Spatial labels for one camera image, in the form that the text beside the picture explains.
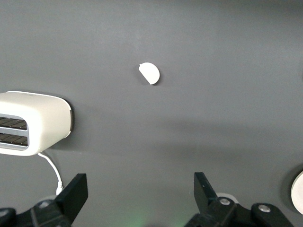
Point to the white two-slot toaster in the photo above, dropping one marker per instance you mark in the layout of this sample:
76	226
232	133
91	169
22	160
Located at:
42	118

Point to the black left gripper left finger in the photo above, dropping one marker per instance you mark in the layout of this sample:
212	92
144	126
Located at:
75	189

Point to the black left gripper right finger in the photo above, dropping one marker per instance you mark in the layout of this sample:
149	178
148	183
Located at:
201	189

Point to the white round disc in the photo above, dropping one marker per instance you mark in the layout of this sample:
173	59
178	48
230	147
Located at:
150	72

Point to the round beige plate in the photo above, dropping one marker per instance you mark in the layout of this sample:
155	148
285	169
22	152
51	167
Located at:
298	194

